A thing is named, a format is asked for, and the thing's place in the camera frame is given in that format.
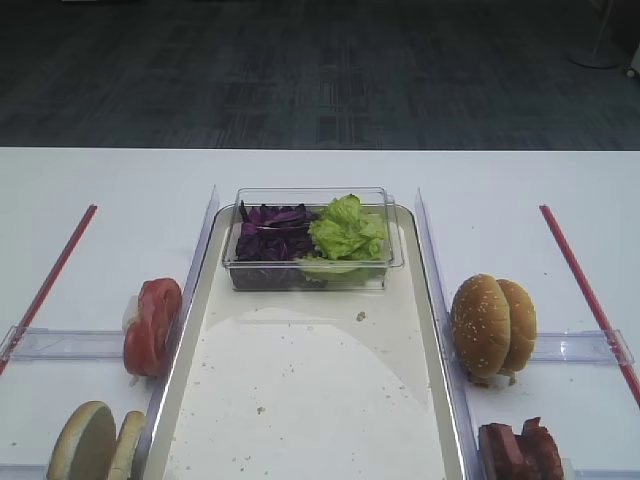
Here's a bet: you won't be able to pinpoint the right long clear divider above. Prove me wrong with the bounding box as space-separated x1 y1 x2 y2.
415 189 486 479

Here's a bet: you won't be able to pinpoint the rear tomato slice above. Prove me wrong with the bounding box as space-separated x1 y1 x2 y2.
138 278 182 322

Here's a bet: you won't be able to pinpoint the clear rail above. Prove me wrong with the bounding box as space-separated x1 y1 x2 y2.
562 458 640 480
0 464 47 480
529 330 635 366
1 326 125 362

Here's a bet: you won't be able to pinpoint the left bottom bun half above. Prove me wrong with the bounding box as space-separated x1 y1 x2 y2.
46 400 116 480

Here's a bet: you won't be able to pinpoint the rear sesame top bun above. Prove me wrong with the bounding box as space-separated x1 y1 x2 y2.
497 279 537 378

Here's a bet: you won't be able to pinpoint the lower left clear rail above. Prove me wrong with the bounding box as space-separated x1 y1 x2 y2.
0 464 47 480

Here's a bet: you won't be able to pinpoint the green lettuce leaves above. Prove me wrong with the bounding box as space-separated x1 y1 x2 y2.
300 194 389 285

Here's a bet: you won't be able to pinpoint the right red tape strip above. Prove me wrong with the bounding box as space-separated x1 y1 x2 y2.
539 205 639 404

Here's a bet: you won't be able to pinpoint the metal baking tray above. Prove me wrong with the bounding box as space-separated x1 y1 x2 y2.
143 208 464 479

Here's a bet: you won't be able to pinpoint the front tomato slice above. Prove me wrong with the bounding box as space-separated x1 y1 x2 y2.
123 289 184 377

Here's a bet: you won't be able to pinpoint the upper right clear rail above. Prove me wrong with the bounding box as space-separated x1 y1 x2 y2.
529 330 635 366

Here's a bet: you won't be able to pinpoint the long clear divider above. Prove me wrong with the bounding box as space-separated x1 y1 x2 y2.
415 189 486 479
131 185 219 479

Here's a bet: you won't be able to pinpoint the left long clear divider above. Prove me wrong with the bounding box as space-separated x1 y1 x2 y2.
131 185 219 479

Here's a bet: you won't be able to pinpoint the lower right clear rail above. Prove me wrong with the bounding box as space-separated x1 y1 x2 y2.
562 458 640 480

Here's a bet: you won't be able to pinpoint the left meat patty slice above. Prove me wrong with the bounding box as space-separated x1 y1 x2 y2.
478 423 525 480

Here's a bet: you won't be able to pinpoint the pale bottom bun half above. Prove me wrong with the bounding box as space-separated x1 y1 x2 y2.
106 411 146 480

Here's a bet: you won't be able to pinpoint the tomato slice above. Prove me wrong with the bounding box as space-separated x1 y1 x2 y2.
138 278 182 322
123 289 184 377

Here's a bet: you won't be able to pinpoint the red tape strip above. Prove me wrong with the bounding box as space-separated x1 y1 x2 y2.
539 205 639 404
0 204 98 373

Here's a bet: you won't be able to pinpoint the white foam block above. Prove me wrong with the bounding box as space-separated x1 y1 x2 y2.
122 295 139 332

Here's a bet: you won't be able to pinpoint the upper left clear rail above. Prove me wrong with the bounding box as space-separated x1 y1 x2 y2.
1 326 125 362

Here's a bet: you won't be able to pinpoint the clear plastic container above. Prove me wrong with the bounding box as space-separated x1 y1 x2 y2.
221 187 404 291

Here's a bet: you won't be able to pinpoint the left red tape strip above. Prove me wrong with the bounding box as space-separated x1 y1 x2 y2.
0 204 98 373

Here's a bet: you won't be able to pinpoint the shredded purple cabbage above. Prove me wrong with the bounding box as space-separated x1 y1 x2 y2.
230 203 326 291

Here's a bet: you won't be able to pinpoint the sesame bun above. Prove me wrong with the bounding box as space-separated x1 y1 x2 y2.
497 279 537 378
451 274 511 379

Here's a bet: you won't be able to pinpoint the front sesame top bun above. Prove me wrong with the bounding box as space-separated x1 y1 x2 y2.
451 274 511 379

